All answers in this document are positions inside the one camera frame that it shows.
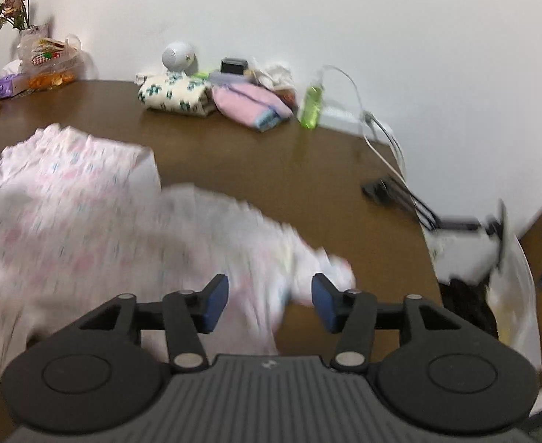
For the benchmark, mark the small black box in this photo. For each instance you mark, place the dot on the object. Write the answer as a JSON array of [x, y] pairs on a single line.
[[233, 66]]

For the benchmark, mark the pile of oranges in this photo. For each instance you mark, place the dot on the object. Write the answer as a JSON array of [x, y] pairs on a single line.
[[52, 80]]

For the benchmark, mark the white power strip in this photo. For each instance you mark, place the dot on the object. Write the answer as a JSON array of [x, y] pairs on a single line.
[[345, 120]]

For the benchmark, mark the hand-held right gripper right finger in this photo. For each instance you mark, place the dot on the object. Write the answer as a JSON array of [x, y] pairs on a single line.
[[324, 303]]

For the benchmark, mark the white plastic basin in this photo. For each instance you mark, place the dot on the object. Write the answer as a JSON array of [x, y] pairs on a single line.
[[520, 295]]

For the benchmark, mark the purple tissue pack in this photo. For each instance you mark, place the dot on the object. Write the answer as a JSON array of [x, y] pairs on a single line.
[[8, 86]]

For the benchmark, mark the white round device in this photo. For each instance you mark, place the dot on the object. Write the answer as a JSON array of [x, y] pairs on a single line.
[[177, 56]]

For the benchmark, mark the dark cloth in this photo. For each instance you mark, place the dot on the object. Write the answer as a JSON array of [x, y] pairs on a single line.
[[467, 302]]

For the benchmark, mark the clear plastic snack bag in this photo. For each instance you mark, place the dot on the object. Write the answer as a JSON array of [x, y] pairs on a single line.
[[49, 62]]

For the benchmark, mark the folded pink cloth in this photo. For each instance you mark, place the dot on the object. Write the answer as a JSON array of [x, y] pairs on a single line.
[[248, 104]]

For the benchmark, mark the wooden chair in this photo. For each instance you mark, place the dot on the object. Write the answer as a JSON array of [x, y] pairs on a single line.
[[536, 249]]

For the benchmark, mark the green spray bottle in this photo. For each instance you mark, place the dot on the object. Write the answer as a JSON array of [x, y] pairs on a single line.
[[311, 106]]

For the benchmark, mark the crumpled white cloth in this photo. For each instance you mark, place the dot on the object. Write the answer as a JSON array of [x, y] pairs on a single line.
[[278, 75]]

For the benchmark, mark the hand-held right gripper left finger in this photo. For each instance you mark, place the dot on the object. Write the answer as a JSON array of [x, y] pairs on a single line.
[[215, 302]]

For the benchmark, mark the pink floral garment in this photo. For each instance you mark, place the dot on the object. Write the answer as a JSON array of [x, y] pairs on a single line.
[[91, 221]]

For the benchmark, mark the folded green floral cloth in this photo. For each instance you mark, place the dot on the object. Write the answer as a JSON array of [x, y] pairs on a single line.
[[174, 92]]

